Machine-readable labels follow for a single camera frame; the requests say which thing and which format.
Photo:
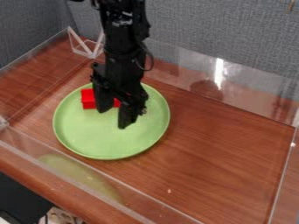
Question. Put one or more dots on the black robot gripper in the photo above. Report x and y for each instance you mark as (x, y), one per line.
(116, 79)

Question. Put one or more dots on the red rectangular block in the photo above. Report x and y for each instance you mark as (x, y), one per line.
(87, 99)

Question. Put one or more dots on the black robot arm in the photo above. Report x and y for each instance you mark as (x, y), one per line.
(128, 59)

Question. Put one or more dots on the green round plate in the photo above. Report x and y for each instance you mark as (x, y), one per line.
(91, 134)

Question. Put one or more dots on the clear acrylic enclosure wall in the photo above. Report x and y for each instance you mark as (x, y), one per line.
(225, 168)

